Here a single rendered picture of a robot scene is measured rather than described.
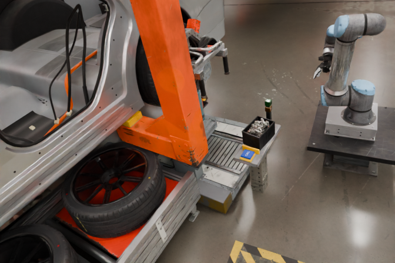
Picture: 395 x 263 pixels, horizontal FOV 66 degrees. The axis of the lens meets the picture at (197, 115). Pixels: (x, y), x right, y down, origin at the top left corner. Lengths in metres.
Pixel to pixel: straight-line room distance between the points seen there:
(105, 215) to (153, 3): 1.20
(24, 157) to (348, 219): 1.99
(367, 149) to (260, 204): 0.83
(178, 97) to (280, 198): 1.18
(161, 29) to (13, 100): 1.45
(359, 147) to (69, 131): 1.89
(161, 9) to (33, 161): 1.01
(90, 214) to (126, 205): 0.21
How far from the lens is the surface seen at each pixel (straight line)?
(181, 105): 1.64
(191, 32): 2.26
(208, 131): 2.76
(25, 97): 2.58
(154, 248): 2.03
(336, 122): 2.41
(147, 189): 1.94
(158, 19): 1.43
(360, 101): 2.33
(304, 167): 2.61
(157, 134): 2.00
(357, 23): 1.88
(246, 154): 2.02
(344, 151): 2.35
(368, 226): 2.35
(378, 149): 2.41
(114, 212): 1.91
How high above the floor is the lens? 1.90
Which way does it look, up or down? 36 degrees down
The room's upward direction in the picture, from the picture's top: 12 degrees counter-clockwise
